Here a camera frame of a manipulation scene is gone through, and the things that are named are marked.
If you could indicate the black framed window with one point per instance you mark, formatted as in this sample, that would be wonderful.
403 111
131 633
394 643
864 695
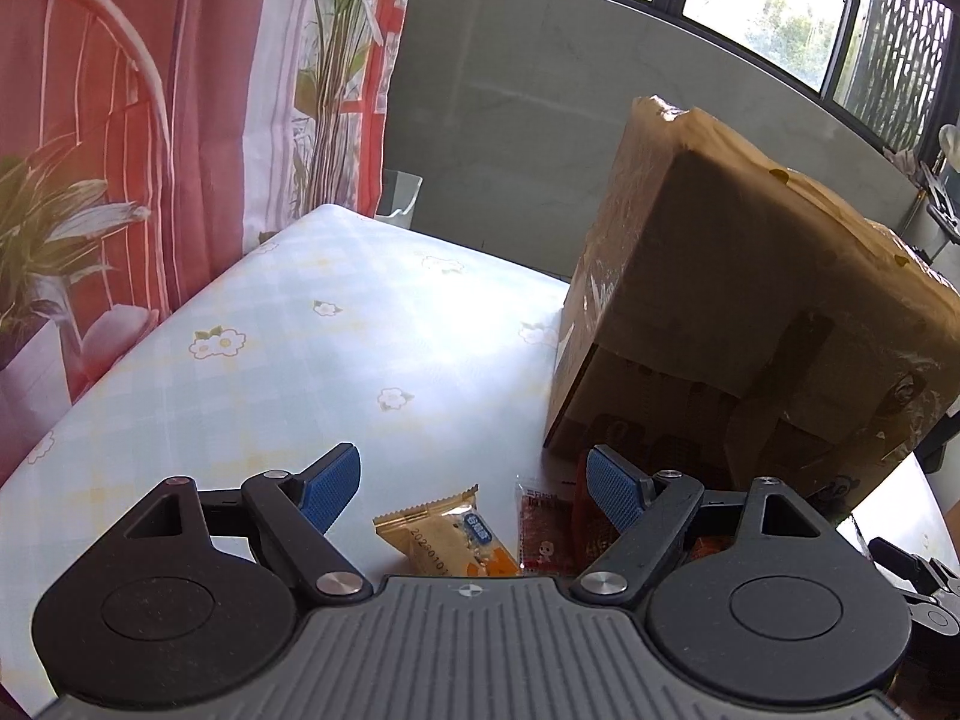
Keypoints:
757 7

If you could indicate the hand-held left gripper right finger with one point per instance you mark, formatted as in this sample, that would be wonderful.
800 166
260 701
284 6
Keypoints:
611 487

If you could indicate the clear red snack packet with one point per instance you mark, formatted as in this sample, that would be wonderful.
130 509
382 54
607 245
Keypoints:
541 532

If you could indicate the metal mesh window panel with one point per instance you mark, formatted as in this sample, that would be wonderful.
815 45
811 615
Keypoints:
900 52

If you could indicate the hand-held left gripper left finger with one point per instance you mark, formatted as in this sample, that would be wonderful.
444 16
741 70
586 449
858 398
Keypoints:
328 487

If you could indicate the white hanging cap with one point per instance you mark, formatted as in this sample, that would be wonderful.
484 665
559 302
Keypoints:
949 144

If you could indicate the brown cardboard box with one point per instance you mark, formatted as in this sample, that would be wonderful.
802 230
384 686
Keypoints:
712 300

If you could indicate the black exercise bike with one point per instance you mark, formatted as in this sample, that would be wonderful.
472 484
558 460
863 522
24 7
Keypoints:
941 202

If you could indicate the small orange snack packet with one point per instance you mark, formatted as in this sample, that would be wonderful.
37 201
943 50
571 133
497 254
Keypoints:
709 549

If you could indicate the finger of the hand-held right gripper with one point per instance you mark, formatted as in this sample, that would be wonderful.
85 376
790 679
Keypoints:
896 559

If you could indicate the printed pink curtain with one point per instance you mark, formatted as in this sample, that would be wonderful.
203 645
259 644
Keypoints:
112 127

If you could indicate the golden snack packet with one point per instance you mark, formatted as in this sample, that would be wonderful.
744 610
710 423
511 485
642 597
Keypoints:
442 532

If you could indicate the white plastic bin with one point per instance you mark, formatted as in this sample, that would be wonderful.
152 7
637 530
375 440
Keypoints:
399 199

